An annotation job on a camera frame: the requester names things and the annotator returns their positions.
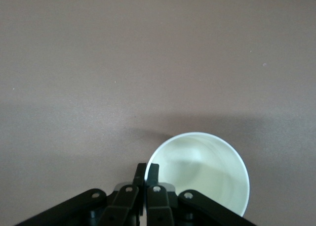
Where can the white IKEA cup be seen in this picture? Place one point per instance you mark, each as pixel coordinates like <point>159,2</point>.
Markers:
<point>209,166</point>

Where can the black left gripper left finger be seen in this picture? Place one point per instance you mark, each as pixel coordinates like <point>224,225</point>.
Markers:
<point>123,203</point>

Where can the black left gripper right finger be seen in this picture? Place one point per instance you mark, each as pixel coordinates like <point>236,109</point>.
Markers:
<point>158,203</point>

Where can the brown table mat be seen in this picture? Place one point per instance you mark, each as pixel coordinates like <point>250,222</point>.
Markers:
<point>123,62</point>

